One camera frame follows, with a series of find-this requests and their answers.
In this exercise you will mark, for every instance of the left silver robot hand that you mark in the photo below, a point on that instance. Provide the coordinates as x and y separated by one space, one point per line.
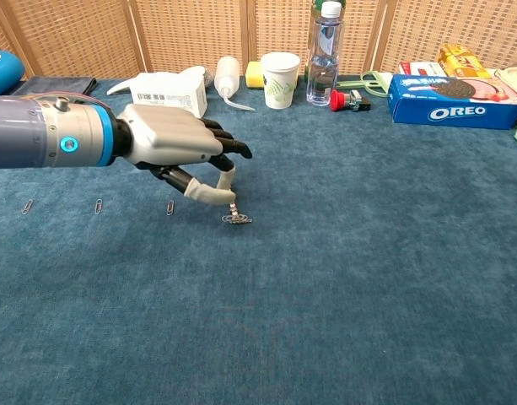
169 135

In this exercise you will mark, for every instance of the magnetic bead rod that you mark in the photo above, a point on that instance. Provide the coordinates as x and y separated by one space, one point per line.
233 208

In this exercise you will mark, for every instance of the white barcode carton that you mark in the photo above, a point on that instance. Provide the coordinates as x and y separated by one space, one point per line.
169 90

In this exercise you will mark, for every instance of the white squeeze wash bottle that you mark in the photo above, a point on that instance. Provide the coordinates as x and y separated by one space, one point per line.
226 76

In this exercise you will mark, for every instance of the yellow sponge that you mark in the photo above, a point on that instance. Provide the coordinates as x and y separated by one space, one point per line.
254 76

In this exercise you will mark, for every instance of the wicker folding screen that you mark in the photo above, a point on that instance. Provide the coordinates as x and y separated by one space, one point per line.
190 34

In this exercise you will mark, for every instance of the grey zip pouch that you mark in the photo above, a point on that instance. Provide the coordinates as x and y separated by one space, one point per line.
60 85

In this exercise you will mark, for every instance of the white leaf-print paper cup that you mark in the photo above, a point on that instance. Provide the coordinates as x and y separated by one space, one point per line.
279 84

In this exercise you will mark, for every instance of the clear water bottle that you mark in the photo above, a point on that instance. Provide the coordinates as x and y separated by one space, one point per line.
323 63

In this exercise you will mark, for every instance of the red emergency stop button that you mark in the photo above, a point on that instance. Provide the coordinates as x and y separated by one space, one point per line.
338 100

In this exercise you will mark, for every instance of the blue detergent bottle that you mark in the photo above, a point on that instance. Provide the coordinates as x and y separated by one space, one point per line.
1 71

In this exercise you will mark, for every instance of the teal table cloth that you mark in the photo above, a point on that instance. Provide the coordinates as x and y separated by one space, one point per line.
258 295

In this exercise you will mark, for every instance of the light green plastic brush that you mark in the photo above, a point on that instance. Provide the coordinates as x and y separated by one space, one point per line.
346 84

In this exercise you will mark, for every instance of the red and white box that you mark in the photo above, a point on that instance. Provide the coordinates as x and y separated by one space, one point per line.
422 68

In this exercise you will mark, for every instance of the blue Oreo box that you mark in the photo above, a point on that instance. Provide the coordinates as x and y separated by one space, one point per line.
452 111

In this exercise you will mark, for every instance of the yellow snack box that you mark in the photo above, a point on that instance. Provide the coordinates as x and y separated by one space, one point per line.
462 61

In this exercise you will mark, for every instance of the beige lidded lunch container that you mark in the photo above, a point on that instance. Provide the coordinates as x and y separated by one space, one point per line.
515 78

